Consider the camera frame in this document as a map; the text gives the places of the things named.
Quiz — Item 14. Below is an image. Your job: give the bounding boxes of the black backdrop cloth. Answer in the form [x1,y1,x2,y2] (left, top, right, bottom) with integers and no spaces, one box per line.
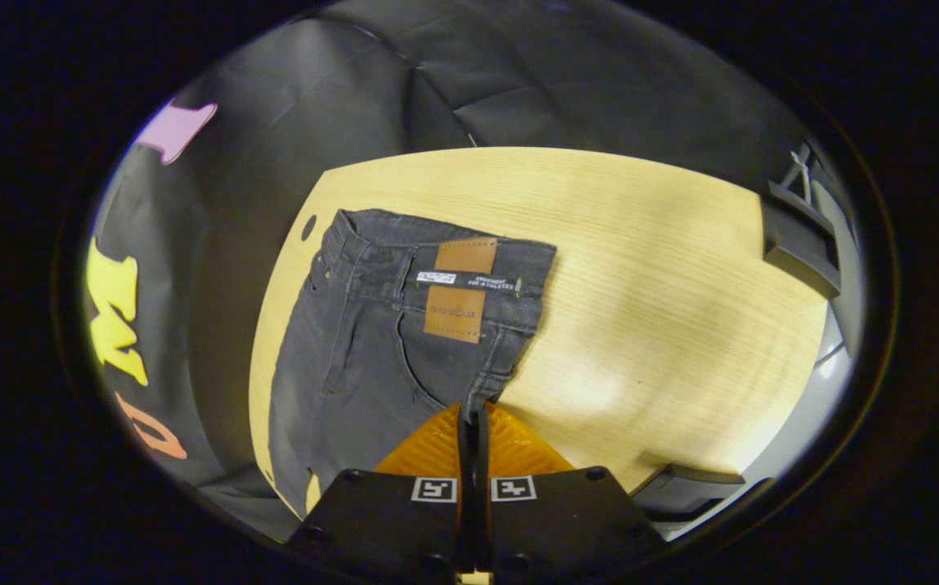
[84,0,811,545]

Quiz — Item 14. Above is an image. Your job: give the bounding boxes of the grey metal frame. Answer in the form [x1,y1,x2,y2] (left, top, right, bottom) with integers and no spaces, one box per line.
[780,145,818,206]

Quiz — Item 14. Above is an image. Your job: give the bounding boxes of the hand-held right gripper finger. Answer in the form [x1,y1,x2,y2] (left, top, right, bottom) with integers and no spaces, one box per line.
[285,404,474,574]
[476,404,665,574]

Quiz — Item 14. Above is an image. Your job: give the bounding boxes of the black table edge bracket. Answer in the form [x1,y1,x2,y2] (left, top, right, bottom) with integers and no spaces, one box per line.
[762,179,844,299]
[628,463,748,522]

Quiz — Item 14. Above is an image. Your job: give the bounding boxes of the dark grey jeans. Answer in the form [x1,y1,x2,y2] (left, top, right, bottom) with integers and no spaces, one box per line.
[266,208,558,521]

